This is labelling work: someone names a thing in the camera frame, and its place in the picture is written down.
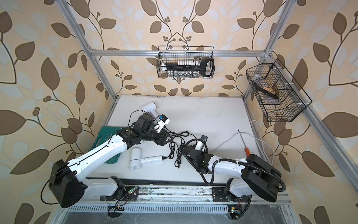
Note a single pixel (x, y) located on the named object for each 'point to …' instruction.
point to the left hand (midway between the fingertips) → (168, 135)
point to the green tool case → (105, 133)
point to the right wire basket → (279, 101)
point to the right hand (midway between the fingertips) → (193, 147)
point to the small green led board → (133, 189)
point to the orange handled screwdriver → (246, 150)
